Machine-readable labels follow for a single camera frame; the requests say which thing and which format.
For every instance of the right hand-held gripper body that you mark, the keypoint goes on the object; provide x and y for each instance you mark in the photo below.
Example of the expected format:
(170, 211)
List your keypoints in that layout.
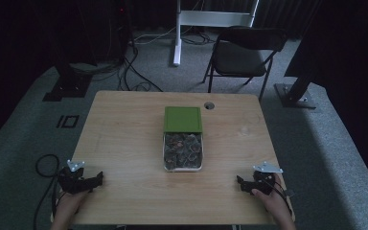
(265, 180)

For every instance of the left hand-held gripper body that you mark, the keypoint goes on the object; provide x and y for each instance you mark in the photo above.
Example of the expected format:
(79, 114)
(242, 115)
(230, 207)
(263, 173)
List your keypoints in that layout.
(72, 182)

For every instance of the person's left hand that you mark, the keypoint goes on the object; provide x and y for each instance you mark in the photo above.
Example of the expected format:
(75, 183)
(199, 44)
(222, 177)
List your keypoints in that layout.
(68, 202)

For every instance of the person's right hand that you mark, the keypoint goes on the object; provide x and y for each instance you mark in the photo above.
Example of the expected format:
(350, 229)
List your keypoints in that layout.
(273, 202)

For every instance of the pile of dark packets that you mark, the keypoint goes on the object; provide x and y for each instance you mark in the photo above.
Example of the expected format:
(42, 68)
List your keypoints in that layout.
(182, 150)

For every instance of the clear plastic drawer tray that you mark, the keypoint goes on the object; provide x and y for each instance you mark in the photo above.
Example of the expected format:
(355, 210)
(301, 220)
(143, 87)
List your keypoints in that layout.
(164, 153)

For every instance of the green box sleeve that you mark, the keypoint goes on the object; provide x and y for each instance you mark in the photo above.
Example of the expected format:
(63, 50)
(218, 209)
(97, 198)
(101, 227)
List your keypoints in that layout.
(182, 119)

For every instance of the black stand with base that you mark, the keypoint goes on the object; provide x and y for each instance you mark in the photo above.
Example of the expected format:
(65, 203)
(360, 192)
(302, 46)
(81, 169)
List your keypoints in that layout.
(68, 84)

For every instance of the black folding chair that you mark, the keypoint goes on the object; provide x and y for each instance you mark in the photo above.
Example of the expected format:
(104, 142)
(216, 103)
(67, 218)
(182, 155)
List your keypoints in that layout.
(241, 57)

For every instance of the metal stand with base plate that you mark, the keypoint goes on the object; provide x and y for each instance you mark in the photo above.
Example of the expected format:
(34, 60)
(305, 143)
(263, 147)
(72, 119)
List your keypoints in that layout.
(295, 96)

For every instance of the white desk frame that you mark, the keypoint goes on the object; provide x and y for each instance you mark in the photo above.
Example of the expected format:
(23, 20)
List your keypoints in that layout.
(179, 38)

